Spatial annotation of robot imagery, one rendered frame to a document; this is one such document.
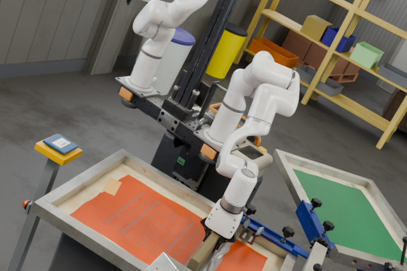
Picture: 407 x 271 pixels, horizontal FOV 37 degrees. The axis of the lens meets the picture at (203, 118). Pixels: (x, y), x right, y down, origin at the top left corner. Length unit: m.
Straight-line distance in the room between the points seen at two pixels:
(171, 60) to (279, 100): 3.69
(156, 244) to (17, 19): 3.09
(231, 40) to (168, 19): 4.40
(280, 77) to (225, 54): 4.80
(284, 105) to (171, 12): 0.68
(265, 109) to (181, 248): 0.54
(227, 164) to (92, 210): 0.47
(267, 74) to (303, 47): 6.87
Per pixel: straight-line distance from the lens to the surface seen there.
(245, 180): 1.88
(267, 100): 1.96
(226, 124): 2.37
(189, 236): 2.12
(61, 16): 5.12
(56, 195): 1.99
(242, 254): 2.18
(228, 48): 6.82
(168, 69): 5.65
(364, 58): 7.32
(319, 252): 2.27
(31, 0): 4.81
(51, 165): 2.35
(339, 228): 2.71
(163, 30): 2.50
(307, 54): 8.88
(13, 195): 3.68
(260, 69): 2.04
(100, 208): 2.06
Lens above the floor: 2.08
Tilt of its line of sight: 21 degrees down
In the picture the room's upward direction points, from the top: 25 degrees clockwise
